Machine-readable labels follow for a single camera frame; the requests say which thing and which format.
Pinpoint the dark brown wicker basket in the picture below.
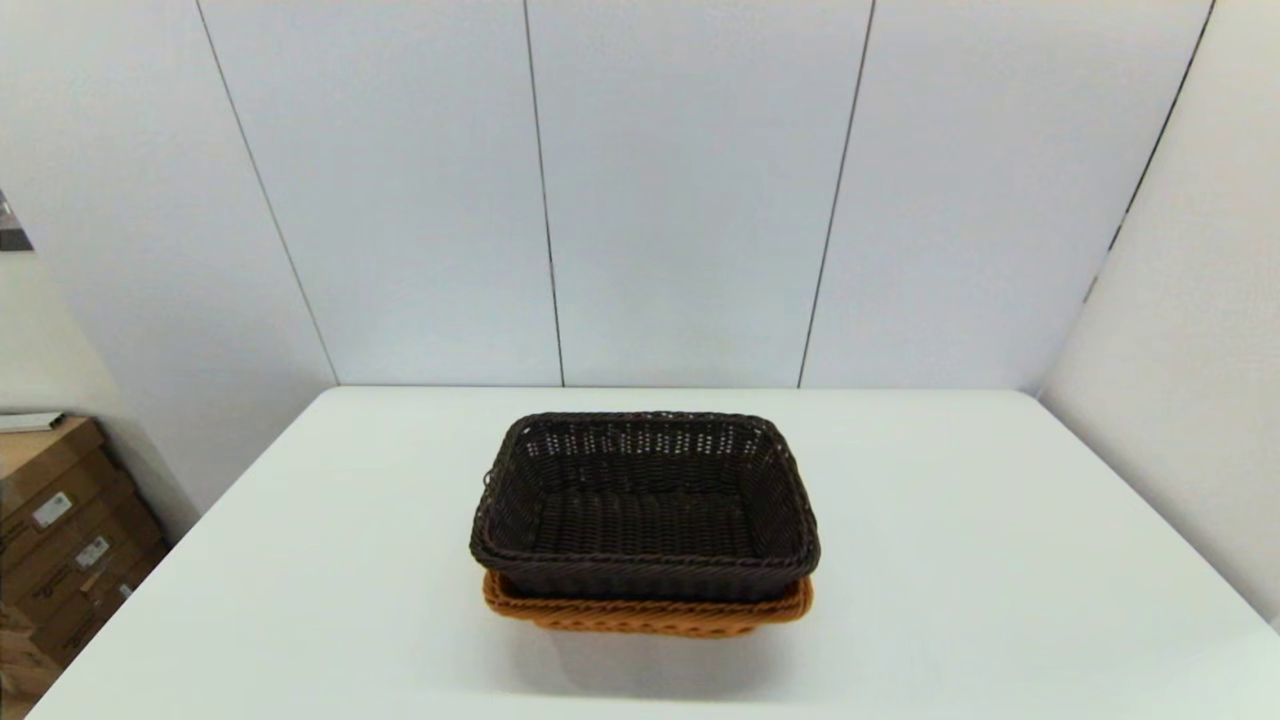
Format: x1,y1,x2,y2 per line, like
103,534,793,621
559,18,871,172
469,411,822,602

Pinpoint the orange wicker basket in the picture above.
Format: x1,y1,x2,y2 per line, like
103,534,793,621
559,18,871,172
482,570,814,639

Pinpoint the crumpled brown cardboard box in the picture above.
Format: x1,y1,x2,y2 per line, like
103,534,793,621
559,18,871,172
0,603,63,720

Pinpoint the dark wall fixture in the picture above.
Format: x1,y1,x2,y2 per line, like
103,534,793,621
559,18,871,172
0,190,34,251

